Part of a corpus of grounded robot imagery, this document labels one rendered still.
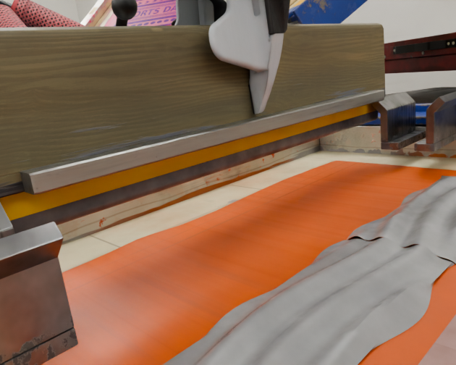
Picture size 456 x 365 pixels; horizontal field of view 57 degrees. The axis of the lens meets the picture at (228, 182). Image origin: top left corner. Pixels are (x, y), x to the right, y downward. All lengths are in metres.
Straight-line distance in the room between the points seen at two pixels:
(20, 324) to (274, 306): 0.11
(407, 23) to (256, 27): 2.15
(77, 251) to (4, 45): 0.18
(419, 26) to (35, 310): 2.32
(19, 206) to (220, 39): 0.15
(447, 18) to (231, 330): 2.23
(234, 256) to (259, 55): 0.13
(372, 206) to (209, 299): 0.18
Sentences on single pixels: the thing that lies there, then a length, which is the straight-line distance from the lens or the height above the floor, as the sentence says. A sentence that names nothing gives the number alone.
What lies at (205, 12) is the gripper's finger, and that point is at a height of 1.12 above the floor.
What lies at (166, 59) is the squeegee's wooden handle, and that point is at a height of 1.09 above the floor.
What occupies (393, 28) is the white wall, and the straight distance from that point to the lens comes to 2.46.
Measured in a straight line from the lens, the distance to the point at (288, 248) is 0.29.
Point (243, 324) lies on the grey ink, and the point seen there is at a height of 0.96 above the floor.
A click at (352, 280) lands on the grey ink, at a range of 0.24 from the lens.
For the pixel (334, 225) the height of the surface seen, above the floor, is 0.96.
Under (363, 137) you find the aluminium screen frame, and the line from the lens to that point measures 0.57.
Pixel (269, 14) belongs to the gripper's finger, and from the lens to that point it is 0.30.
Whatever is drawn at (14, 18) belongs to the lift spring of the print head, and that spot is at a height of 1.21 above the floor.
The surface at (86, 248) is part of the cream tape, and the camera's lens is 0.35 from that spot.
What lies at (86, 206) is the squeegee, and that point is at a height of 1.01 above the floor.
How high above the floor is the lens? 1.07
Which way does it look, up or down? 14 degrees down
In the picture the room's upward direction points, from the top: 7 degrees counter-clockwise
